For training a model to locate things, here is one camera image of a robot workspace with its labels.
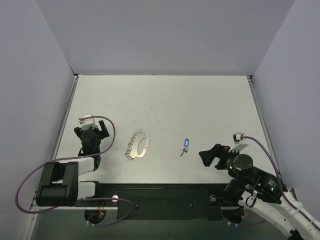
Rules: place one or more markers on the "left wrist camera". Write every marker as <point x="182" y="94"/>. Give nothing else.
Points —
<point x="87" y="122"/>

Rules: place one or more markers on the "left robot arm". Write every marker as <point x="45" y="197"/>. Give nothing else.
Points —
<point x="59" y="185"/>

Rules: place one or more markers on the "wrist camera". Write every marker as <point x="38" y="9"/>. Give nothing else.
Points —
<point x="240" y="143"/>
<point x="87" y="122"/>

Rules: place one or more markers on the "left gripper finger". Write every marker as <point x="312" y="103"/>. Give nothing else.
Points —
<point x="103" y="133"/>
<point x="79" y="132"/>

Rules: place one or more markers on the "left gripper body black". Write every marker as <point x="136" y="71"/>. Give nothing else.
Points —
<point x="90" y="131"/>

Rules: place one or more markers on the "silver key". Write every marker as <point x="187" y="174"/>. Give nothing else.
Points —
<point x="184" y="151"/>

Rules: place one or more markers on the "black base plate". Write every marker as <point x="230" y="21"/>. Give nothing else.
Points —
<point x="185" y="201"/>

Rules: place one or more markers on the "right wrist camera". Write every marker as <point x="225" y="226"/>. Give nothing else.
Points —
<point x="240" y="143"/>

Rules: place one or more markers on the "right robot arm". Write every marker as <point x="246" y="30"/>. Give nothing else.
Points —
<point x="256" y="189"/>

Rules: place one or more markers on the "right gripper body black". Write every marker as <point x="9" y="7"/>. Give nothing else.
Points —
<point x="219" y="157"/>

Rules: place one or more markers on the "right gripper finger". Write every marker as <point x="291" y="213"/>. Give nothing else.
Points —
<point x="222" y="163"/>
<point x="207" y="156"/>

